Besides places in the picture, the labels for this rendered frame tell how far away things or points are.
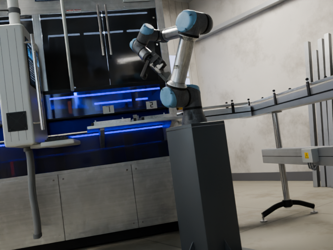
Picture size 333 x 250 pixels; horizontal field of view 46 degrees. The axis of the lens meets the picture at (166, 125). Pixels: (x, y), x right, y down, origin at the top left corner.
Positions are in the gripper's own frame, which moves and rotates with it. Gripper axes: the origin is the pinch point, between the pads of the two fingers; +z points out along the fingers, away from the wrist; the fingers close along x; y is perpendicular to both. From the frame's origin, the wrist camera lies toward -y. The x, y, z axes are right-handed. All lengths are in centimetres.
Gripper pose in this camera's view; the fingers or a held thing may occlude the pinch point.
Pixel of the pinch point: (165, 79)
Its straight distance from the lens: 231.7
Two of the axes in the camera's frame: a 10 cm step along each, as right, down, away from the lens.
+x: 3.2, 3.0, 9.0
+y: 7.3, -6.8, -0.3
